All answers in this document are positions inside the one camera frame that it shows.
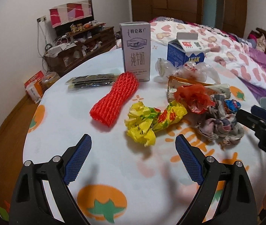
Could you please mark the patchwork cloth cover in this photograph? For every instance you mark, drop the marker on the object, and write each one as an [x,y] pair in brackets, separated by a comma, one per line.
[69,13]

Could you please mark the clear plastic bag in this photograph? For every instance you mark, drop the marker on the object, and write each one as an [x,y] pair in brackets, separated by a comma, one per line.
[193,71]

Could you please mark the white printed plastic bag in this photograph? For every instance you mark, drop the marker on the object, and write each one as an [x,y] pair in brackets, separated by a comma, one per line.
[219,124]

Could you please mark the black television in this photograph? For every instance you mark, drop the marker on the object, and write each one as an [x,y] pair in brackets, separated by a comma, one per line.
[76,27]

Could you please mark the wooden television cabinet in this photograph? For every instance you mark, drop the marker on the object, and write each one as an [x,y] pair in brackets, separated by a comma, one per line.
[88,44]

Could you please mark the floral pillow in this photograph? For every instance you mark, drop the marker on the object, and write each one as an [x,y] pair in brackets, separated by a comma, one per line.
[260,42]

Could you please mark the blue wrapper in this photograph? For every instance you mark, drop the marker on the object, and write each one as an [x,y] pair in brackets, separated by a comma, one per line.
[232,105]

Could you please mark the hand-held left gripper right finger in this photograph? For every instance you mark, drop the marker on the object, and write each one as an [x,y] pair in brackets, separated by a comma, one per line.
[189,160]

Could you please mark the white mug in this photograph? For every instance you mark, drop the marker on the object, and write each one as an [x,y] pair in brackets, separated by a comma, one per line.
[94,22]

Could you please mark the red plastic bag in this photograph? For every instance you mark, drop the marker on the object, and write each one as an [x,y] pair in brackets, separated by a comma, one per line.
[193,97]

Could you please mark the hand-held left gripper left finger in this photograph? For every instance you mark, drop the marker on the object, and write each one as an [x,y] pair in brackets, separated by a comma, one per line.
[78,159]

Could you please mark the brown wooden wardrobe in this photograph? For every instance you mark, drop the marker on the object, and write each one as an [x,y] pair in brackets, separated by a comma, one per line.
[182,2]

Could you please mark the red foam net sleeve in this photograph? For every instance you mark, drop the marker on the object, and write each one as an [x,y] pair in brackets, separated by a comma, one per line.
[116,98]

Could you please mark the dark snack packets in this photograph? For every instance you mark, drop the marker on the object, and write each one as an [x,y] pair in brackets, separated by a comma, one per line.
[90,82]

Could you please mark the tall grey milk carton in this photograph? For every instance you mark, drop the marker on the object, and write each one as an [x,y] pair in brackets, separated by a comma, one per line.
[135,51]

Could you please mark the wall socket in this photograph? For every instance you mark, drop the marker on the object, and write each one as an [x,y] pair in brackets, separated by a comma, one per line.
[41,18]

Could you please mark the blue and white milk carton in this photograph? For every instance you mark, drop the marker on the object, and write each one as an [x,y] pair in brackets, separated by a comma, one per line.
[177,54]

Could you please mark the yellow wrapper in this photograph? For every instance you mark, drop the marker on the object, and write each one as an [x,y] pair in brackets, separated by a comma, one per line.
[144,124]

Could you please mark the white quilt with pink hearts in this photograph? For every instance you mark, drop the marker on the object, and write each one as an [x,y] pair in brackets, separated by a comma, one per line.
[240,61]

